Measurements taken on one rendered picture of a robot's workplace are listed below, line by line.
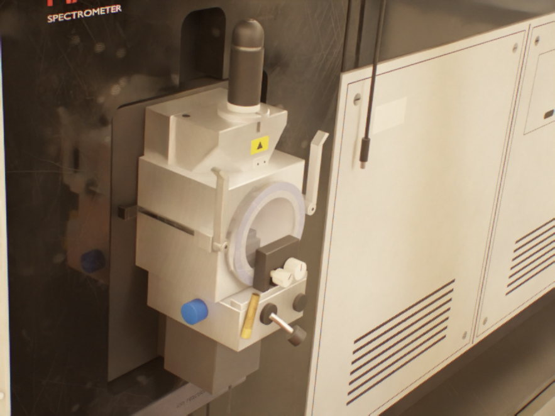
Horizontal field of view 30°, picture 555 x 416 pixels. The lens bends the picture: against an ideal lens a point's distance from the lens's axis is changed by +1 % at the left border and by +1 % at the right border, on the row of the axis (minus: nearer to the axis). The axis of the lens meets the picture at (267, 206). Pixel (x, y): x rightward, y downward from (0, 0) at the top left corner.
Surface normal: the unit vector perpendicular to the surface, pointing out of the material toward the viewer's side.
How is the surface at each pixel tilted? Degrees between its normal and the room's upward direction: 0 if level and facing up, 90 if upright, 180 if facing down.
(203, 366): 90
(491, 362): 0
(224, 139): 90
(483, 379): 0
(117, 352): 90
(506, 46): 90
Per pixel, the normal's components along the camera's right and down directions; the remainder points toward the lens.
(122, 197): 0.77, 0.30
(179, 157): -0.64, 0.26
